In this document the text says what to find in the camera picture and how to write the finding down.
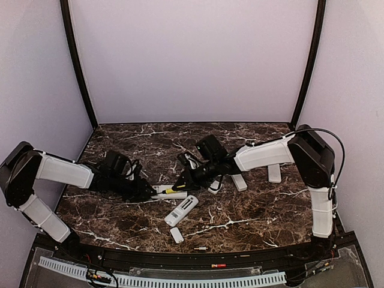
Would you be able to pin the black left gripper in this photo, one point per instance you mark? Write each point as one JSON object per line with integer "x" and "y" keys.
{"x": 139, "y": 191}

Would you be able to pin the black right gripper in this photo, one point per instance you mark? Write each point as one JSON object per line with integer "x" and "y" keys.
{"x": 191, "y": 183}

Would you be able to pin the wide white remote control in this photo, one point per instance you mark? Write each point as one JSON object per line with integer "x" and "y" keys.
{"x": 160, "y": 195}

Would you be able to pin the yellow handled screwdriver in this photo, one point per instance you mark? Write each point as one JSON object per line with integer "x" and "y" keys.
{"x": 169, "y": 191}

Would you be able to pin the white wide remote battery cover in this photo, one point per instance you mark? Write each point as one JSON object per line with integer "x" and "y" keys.
{"x": 215, "y": 187}

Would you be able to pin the white remote with battery bay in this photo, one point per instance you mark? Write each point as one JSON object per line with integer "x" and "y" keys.
{"x": 181, "y": 211}

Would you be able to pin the slim white QR-code remote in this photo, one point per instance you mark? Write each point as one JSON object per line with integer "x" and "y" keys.
{"x": 239, "y": 182}

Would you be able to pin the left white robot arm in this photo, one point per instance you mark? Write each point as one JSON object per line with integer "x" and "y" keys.
{"x": 26, "y": 170}

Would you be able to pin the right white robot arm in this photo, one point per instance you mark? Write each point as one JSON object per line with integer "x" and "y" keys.
{"x": 304, "y": 147}

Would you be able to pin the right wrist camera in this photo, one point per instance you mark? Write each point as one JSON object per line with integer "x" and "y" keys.
{"x": 188, "y": 160}

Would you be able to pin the small white remote near wall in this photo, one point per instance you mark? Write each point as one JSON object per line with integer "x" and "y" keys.
{"x": 274, "y": 174}

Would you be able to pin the white slotted cable duct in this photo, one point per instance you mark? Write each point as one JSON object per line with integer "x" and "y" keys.
{"x": 140, "y": 277}

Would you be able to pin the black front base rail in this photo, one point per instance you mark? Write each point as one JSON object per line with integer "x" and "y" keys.
{"x": 289, "y": 257}

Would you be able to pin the black enclosure frame post left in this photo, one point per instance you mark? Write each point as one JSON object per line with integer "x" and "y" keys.
{"x": 75, "y": 59}

